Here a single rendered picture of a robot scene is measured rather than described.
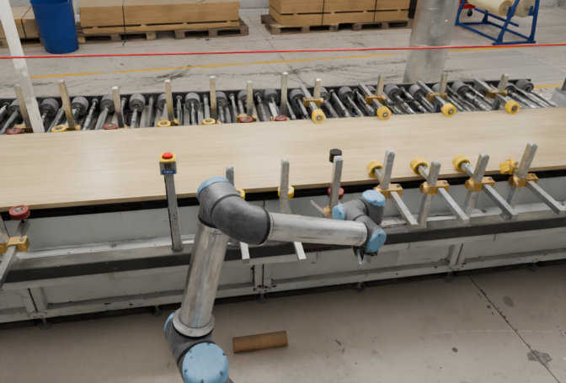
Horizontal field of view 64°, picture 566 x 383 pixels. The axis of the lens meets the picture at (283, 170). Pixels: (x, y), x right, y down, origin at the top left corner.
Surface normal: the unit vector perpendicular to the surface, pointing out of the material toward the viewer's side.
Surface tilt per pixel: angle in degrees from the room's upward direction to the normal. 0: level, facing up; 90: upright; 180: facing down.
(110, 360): 0
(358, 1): 90
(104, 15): 90
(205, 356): 5
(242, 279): 90
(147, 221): 90
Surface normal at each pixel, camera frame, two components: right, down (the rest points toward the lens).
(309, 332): 0.04, -0.84
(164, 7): 0.30, 0.52
